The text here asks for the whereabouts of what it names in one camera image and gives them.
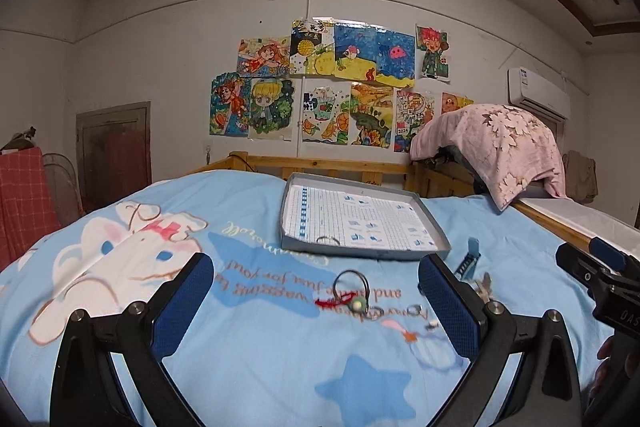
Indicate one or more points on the group of colourful wall drawings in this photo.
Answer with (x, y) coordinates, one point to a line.
(350, 52)

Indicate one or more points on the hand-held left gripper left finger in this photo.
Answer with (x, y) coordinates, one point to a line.
(185, 302)

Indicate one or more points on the white air conditioner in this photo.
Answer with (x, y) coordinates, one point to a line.
(537, 94)

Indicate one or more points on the red checked cloth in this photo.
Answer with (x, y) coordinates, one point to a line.
(22, 202)

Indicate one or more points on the pink floral cloth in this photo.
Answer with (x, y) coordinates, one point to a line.
(490, 147)

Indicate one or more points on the wooden bed frame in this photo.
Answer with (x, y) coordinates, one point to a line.
(320, 164)

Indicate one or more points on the white wall conduit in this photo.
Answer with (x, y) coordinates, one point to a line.
(308, 7)

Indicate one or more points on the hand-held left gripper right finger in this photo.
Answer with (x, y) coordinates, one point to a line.
(450, 302)

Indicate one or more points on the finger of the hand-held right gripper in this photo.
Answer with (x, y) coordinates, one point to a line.
(607, 253)
(580, 269)

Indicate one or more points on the brown wooden door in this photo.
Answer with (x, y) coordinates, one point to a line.
(115, 157)

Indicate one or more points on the grey cardboard box lid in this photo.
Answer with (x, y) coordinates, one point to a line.
(350, 217)

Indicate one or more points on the olive cloth bundle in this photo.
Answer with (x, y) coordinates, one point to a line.
(17, 141)

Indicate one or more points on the white wall socket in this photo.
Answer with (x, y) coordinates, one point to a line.
(208, 152)

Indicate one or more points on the person's right hand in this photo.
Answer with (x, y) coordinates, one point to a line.
(605, 367)

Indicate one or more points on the blue cartoon printed blanket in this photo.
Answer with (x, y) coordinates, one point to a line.
(280, 357)

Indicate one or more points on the olive green jacket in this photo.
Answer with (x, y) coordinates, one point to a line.
(580, 177)

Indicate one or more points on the white mattress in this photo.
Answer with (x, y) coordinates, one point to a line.
(575, 217)

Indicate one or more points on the standing fan grille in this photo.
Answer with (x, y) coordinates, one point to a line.
(62, 179)

